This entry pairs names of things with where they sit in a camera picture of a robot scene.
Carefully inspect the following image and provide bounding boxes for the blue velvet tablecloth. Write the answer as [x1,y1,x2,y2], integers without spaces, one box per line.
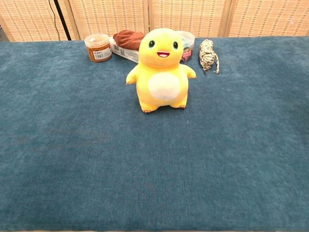
[0,36,309,232]

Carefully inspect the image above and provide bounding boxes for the white barcode cardboard box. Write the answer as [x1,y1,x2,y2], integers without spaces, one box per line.
[109,36,140,64]

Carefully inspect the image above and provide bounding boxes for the woven bamboo screen panel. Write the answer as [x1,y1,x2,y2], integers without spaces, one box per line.
[0,0,74,42]
[148,0,232,39]
[225,0,309,38]
[69,0,150,41]

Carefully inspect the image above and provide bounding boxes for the thin black cable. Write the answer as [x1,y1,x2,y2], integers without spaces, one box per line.
[48,0,61,41]

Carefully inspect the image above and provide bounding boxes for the brown folded towel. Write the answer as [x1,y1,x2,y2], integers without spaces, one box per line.
[112,29,146,51]

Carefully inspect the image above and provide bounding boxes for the white brown rope bundle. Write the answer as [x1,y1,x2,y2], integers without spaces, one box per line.
[198,39,220,74]

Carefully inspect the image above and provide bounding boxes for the clear tub of coloured clips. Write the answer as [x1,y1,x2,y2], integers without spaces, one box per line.
[177,30,196,63]

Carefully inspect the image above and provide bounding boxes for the yellow plush toy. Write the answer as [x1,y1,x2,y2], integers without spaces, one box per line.
[126,28,197,114]

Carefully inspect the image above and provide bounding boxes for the black stand pole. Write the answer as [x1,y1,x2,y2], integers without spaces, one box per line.
[53,0,72,41]

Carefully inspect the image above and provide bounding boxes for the clear jar of rubber bands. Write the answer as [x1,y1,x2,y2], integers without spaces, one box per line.
[84,33,113,63]

